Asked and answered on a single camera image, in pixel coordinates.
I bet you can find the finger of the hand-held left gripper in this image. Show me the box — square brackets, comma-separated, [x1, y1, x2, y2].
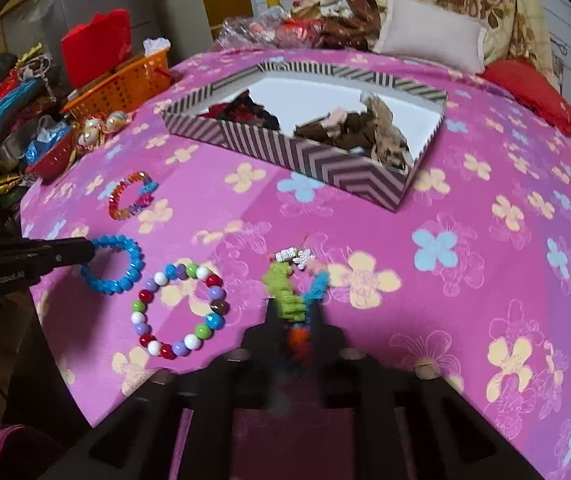
[40, 237, 97, 272]

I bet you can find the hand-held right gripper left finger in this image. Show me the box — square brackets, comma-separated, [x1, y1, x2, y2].
[50, 300, 286, 480]

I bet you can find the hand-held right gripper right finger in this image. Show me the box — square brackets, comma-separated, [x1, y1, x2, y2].
[305, 305, 531, 480]

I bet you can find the green and blue bracelet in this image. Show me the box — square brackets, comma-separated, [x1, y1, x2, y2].
[262, 245, 331, 356]

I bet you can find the blue bead bracelet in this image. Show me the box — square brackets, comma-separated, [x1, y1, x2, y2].
[80, 234, 145, 296]

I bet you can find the striped cardboard box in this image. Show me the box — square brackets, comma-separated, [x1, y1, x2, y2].
[158, 60, 449, 211]

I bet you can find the gold foil wrapped item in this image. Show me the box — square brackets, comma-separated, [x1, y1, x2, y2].
[0, 171, 31, 195]

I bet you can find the red plastic colander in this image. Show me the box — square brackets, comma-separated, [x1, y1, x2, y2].
[25, 132, 76, 181]

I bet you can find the blue plastic bag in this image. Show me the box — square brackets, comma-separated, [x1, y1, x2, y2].
[25, 127, 73, 161]

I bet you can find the pink floral cloth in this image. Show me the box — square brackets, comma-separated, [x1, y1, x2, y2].
[20, 47, 571, 480]

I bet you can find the packaged egg with red print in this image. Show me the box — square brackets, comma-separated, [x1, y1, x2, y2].
[76, 125, 103, 151]

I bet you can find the packaged egg with yellow wrapper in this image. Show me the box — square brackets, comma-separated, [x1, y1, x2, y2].
[105, 110, 132, 133]

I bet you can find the blue plastic item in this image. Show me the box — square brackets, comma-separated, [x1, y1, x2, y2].
[0, 77, 43, 126]

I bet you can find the orange plastic basket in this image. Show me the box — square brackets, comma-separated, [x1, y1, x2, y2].
[60, 52, 172, 118]

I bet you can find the pink garment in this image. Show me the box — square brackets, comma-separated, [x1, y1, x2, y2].
[0, 424, 53, 480]

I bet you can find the dark red scrunchie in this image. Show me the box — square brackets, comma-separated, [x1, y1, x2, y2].
[200, 102, 238, 122]

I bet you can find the red box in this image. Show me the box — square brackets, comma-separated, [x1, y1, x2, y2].
[60, 8, 133, 88]

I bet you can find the crumpled white plastic bag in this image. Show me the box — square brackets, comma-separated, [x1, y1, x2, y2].
[142, 37, 172, 57]

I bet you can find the black scrunchie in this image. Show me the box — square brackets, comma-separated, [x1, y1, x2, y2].
[230, 95, 281, 131]

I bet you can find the brown furry scrunchie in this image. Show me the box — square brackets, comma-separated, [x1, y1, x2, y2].
[360, 92, 413, 168]

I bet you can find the grey cabinet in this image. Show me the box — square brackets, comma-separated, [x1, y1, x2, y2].
[45, 0, 213, 68]

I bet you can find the clear plastic bag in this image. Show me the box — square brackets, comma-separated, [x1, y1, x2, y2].
[215, 10, 326, 51]

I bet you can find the brown patterned cloth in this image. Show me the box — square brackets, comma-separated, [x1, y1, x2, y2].
[315, 5, 383, 52]

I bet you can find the red cushion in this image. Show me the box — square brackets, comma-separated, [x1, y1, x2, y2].
[480, 57, 571, 142]

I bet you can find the white pillow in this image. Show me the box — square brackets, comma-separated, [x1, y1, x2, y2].
[373, 0, 489, 75]

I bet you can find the orange rainbow bead bracelet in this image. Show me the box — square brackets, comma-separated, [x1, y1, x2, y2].
[108, 171, 160, 222]

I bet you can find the multicolour round bead bracelet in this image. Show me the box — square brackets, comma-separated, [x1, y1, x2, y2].
[130, 261, 228, 360]

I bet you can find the beaded keychain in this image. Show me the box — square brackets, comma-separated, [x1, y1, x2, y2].
[15, 42, 56, 103]

